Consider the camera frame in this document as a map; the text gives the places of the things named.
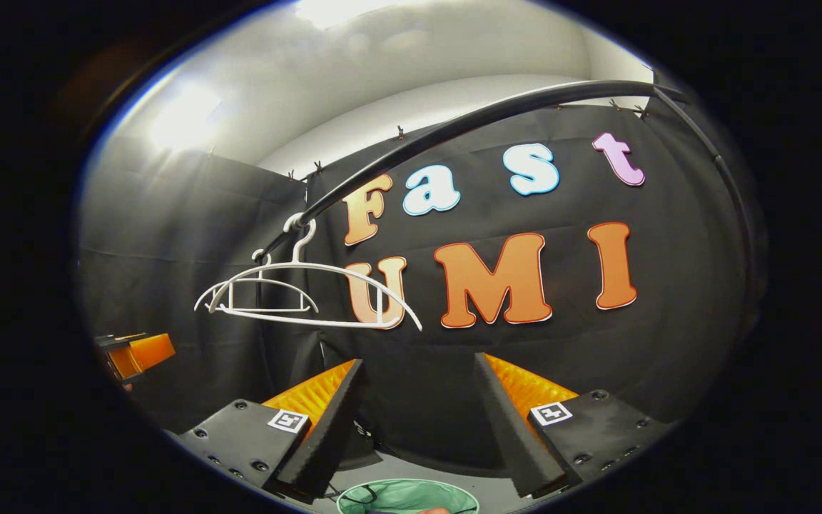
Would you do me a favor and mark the black metal clothes rack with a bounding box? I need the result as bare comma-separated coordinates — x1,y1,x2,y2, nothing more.
254,79,761,443

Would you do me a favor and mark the black backdrop cloth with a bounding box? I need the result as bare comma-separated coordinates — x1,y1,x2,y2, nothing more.
77,136,312,436
300,68,768,475

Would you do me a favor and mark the white plastic clothes hanger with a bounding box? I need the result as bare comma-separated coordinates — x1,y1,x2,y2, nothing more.
194,213,424,333
208,248,319,315

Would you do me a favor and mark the rectangular ceiling light panel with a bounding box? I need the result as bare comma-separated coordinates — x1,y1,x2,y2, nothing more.
293,0,383,29
147,79,226,154

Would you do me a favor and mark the green laundry hamper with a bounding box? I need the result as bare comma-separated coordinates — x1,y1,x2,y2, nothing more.
337,478,480,514

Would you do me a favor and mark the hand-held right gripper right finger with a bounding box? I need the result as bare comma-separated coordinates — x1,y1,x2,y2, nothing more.
473,352,672,499

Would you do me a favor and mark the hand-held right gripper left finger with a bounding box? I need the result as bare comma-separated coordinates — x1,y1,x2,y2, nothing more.
177,358,365,504

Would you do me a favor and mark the row of small cloth clips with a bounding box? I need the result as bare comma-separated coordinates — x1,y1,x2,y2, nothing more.
208,64,658,181

